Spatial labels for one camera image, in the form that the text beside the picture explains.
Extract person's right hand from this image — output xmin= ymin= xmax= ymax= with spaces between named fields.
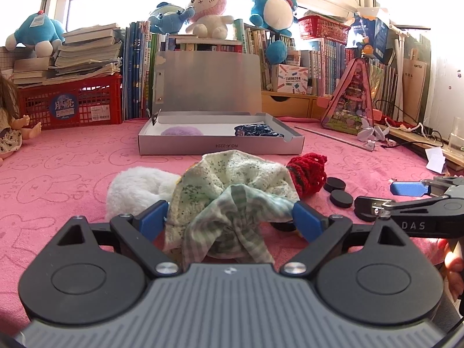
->
xmin=444 ymin=250 xmax=464 ymax=301

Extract blue mouse plush toy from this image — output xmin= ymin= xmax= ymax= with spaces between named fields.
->
xmin=246 ymin=0 xmax=300 ymax=65

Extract thin metal rod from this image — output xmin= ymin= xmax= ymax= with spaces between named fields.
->
xmin=294 ymin=126 xmax=376 ymax=151

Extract white plastic pipe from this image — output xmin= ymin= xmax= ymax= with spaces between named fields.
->
xmin=389 ymin=23 xmax=410 ymax=120

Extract red plastic basket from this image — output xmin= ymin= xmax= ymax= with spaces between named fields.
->
xmin=297 ymin=14 xmax=351 ymax=44

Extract grey cardboard box with lid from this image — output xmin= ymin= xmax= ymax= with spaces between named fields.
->
xmin=138 ymin=50 xmax=305 ymax=156

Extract blue and white plush toy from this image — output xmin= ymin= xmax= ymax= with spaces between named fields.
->
xmin=5 ymin=11 xmax=66 ymax=59

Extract white fluffy plush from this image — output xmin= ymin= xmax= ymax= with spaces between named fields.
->
xmin=105 ymin=167 xmax=180 ymax=222

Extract stack of worn books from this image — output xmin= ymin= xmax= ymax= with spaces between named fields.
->
xmin=12 ymin=23 xmax=124 ymax=88

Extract white colourful printed box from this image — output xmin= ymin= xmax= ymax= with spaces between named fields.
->
xmin=277 ymin=63 xmax=309 ymax=93

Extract dark blue patterned pouch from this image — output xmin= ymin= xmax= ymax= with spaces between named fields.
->
xmin=234 ymin=123 xmax=285 ymax=139

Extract pink bunny-print blanket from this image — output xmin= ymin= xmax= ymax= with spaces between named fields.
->
xmin=0 ymin=116 xmax=464 ymax=334

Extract pink triangular toy case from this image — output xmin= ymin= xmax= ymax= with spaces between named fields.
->
xmin=320 ymin=58 xmax=375 ymax=136

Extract black round disc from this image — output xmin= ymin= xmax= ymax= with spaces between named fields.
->
xmin=329 ymin=189 xmax=354 ymax=209
xmin=324 ymin=177 xmax=348 ymax=193

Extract blue carton box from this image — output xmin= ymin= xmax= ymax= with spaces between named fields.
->
xmin=346 ymin=7 xmax=390 ymax=64

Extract row of thin blue books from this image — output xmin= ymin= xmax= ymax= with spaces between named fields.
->
xmin=122 ymin=21 xmax=171 ymax=120

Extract floral and checked cloth bundle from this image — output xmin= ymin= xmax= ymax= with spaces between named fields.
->
xmin=163 ymin=151 xmax=301 ymax=271

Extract doll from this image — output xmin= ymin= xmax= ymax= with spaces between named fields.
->
xmin=0 ymin=74 xmax=42 ymax=167

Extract brown cardboard board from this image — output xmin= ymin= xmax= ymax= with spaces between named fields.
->
xmin=402 ymin=56 xmax=428 ymax=124

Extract red plastic crate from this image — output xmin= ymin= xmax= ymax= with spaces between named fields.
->
xmin=16 ymin=74 xmax=124 ymax=130

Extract white paper note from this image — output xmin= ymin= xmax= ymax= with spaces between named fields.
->
xmin=426 ymin=147 xmax=448 ymax=175

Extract blue elephant plush toy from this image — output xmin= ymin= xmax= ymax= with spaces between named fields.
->
xmin=148 ymin=2 xmax=196 ymax=35

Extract red crocheted pouch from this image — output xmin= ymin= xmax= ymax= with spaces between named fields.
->
xmin=286 ymin=153 xmax=328 ymax=199

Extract clear glass cup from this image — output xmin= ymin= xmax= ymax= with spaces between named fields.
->
xmin=447 ymin=117 xmax=464 ymax=156

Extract wooden drawer organizer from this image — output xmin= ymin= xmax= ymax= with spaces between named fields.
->
xmin=261 ymin=90 xmax=332 ymax=118

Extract row of upright books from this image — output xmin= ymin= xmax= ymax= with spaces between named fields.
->
xmin=234 ymin=18 xmax=399 ymax=117

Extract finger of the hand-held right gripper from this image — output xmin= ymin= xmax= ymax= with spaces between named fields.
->
xmin=390 ymin=177 xmax=454 ymax=198
xmin=354 ymin=195 xmax=403 ymax=223

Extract pink and white bunny plush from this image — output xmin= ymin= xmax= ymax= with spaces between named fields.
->
xmin=181 ymin=0 xmax=235 ymax=40

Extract white paper origami rabbits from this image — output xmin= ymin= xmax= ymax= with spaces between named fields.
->
xmin=357 ymin=119 xmax=390 ymax=151

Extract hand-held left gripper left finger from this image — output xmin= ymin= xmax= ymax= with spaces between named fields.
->
xmin=56 ymin=200 xmax=182 ymax=275

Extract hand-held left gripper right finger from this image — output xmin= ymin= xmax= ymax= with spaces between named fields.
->
xmin=279 ymin=201 xmax=411 ymax=275

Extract purple fluffy pad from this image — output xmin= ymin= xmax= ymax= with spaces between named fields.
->
xmin=160 ymin=127 xmax=204 ymax=137

